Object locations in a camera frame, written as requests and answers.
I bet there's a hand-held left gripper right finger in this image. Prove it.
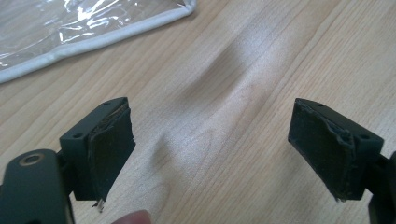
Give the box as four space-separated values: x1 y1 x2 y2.
287 98 385 203

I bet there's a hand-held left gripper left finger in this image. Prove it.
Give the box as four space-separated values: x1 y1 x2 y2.
59 96 136 213

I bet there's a clear plastic bag white trim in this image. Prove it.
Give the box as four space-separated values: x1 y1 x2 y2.
0 0 198 84

